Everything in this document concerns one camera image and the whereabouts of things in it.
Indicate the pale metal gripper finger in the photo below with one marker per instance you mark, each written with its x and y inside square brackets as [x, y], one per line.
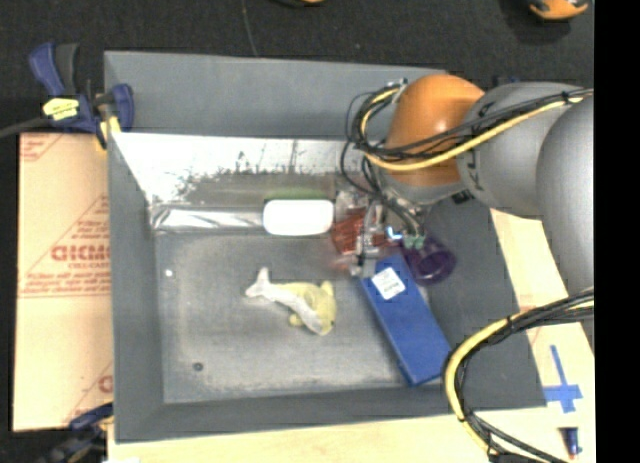
[366, 265]
[356, 247]

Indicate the red clear plastic container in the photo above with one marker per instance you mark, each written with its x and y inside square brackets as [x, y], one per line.
[345, 231]

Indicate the purple clear plastic cup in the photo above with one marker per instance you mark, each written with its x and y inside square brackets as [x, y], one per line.
[434, 263]

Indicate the white and green sponge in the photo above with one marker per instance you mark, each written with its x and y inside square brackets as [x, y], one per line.
[297, 218]

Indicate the yellow and white toy fish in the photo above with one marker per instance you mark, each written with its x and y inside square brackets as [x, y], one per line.
[305, 301]

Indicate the blue box with white label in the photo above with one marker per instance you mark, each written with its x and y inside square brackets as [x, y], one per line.
[407, 326]

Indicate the grey metal bin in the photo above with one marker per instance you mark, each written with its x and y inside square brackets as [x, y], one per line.
[240, 351]

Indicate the brown cardboard board, red print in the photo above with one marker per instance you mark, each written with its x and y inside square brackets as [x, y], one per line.
[60, 331]

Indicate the black cylinder on white bracket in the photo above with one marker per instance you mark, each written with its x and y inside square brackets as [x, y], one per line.
[462, 196]

